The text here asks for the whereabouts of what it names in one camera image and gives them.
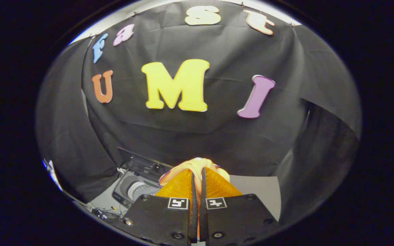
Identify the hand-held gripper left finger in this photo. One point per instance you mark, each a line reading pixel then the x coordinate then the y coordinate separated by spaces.
pixel 159 218

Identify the yellow garment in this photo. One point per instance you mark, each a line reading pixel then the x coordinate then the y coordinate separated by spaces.
pixel 197 164

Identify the grey washing machine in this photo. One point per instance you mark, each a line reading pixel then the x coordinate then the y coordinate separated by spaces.
pixel 123 188

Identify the grey metal cabinet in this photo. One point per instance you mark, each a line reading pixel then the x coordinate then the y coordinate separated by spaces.
pixel 262 191

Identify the black backdrop cloth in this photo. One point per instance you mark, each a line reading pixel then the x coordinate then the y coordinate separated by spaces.
pixel 224 130

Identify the white and blue object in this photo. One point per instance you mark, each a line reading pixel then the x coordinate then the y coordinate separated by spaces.
pixel 50 171

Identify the dark washing machine lid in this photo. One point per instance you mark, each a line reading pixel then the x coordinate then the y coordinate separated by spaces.
pixel 142 164

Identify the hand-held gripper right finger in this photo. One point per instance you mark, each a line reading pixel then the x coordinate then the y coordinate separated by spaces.
pixel 238 218

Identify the black power strip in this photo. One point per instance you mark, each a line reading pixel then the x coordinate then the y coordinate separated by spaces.
pixel 100 214

